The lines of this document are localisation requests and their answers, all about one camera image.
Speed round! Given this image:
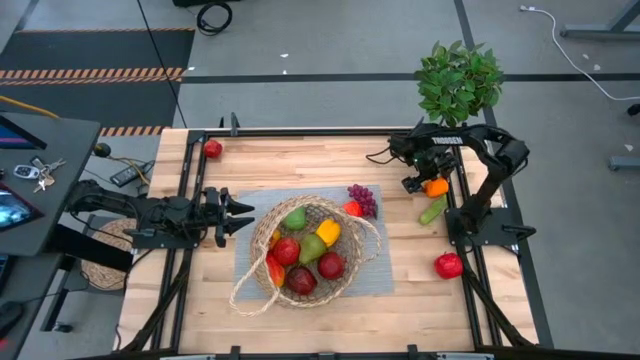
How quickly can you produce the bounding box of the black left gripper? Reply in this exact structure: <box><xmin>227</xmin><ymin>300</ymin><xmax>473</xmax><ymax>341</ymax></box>
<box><xmin>197</xmin><ymin>187</ymin><xmax>256</xmax><ymax>250</ymax></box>

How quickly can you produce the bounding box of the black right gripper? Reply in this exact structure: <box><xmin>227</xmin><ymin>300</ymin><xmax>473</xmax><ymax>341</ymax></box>
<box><xmin>402</xmin><ymin>147</ymin><xmax>460</xmax><ymax>195</ymax></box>

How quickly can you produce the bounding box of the orange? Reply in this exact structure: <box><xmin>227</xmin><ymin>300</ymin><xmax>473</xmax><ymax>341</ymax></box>
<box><xmin>424</xmin><ymin>177</ymin><xmax>451</xmax><ymax>199</ymax></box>

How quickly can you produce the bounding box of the green cucumber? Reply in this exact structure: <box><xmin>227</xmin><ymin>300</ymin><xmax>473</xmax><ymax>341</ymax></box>
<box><xmin>418</xmin><ymin>194</ymin><xmax>449</xmax><ymax>227</ymax></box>

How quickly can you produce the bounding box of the green apple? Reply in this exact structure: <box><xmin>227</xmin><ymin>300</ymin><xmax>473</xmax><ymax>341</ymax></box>
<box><xmin>283</xmin><ymin>206</ymin><xmax>309</xmax><ymax>232</ymax></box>

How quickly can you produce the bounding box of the red orange mango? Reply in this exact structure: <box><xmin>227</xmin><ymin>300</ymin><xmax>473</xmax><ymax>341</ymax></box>
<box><xmin>265</xmin><ymin>251</ymin><xmax>287</xmax><ymax>289</ymax></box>

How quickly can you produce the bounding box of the purple grape bunch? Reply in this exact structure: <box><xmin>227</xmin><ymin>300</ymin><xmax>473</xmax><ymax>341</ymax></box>
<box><xmin>347</xmin><ymin>183</ymin><xmax>379</xmax><ymax>220</ymax></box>

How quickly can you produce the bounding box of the green pear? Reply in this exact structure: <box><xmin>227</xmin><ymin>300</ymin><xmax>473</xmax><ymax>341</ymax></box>
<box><xmin>298</xmin><ymin>233</ymin><xmax>329</xmax><ymax>266</ymax></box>

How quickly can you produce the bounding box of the large lobed red fruit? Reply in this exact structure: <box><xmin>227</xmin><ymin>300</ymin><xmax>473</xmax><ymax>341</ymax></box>
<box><xmin>433</xmin><ymin>252</ymin><xmax>465</xmax><ymax>280</ymax></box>

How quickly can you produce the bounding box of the dark red apple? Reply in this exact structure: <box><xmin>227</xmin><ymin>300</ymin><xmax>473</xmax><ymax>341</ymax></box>
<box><xmin>285</xmin><ymin>265</ymin><xmax>318</xmax><ymax>297</ymax></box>

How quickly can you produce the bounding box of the yellow bell pepper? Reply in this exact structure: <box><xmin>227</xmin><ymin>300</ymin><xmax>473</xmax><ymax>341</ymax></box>
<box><xmin>315</xmin><ymin>218</ymin><xmax>343</xmax><ymax>248</ymax></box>

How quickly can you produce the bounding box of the woven straw basket with handles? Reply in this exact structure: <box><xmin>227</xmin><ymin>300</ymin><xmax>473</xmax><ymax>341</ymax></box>
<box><xmin>228</xmin><ymin>194</ymin><xmax>384</xmax><ymax>319</ymax></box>

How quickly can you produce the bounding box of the green potted plant black pot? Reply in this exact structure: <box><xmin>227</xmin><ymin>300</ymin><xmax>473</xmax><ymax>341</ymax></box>
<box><xmin>413</xmin><ymin>39</ymin><xmax>505</xmax><ymax>129</ymax></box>

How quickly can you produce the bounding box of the black power strip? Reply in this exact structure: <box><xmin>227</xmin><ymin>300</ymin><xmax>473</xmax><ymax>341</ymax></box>
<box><xmin>109</xmin><ymin>160</ymin><xmax>156</xmax><ymax>189</ymax></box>

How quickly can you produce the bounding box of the grey woven placemat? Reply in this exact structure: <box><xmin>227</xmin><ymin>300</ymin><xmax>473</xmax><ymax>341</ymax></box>
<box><xmin>233</xmin><ymin>185</ymin><xmax>395</xmax><ymax>301</ymax></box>

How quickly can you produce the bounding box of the round woven straw mat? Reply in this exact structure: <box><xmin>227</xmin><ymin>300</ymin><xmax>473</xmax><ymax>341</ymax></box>
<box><xmin>79</xmin><ymin>217</ymin><xmax>139</xmax><ymax>292</ymax></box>

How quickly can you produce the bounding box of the black side desk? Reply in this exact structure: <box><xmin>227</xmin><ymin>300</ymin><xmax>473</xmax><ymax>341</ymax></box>
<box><xmin>0</xmin><ymin>112</ymin><xmax>134</xmax><ymax>360</ymax></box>

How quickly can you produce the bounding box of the short grey desk foot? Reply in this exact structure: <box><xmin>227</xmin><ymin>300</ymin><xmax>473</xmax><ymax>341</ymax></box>
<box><xmin>608</xmin><ymin>155</ymin><xmax>640</xmax><ymax>172</ymax></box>

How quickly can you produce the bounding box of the bunch of keys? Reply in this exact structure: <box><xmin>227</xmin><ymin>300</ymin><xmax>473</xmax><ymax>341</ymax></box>
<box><xmin>29</xmin><ymin>155</ymin><xmax>67</xmax><ymax>194</ymax></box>

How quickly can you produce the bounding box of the black hazard striped floor mat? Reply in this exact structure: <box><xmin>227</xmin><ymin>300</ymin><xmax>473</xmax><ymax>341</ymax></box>
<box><xmin>0</xmin><ymin>27</ymin><xmax>196</xmax><ymax>137</ymax></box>

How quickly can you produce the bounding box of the black box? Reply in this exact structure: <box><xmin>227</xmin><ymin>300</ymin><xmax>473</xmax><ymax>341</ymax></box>
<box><xmin>172</xmin><ymin>0</ymin><xmax>241</xmax><ymax>9</ymax></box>

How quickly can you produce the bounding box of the tablet with dark picture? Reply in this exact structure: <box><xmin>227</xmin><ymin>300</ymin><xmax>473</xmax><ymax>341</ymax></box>
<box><xmin>0</xmin><ymin>183</ymin><xmax>44</xmax><ymax>234</ymax></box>

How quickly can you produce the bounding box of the tablet with blue screen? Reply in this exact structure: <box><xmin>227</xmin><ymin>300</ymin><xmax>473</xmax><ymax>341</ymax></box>
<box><xmin>0</xmin><ymin>115</ymin><xmax>47</xmax><ymax>151</ymax></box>

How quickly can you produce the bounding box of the black computer mouse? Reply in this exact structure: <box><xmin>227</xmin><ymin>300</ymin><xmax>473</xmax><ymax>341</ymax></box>
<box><xmin>0</xmin><ymin>299</ymin><xmax>26</xmax><ymax>341</ymax></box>

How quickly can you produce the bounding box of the black aluminium table frame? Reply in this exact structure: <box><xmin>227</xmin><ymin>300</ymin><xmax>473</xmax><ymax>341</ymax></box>
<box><xmin>119</xmin><ymin>112</ymin><xmax>539</xmax><ymax>360</ymax></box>

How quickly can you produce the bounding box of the thin black floor cable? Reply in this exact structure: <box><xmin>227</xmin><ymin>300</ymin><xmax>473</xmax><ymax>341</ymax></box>
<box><xmin>136</xmin><ymin>0</ymin><xmax>188</xmax><ymax>129</ymax></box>

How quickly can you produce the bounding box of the white floor cable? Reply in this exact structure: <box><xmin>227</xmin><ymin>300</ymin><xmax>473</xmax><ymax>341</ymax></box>
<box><xmin>519</xmin><ymin>4</ymin><xmax>640</xmax><ymax>102</ymax></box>

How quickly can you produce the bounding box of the coiled black cable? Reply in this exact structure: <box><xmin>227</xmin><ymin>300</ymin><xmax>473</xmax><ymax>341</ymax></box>
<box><xmin>196</xmin><ymin>1</ymin><xmax>234</xmax><ymax>37</ymax></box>

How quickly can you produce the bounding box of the yellow cable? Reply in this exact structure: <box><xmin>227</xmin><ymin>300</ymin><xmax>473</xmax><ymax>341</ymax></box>
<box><xmin>0</xmin><ymin>94</ymin><xmax>61</xmax><ymax>120</ymax></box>

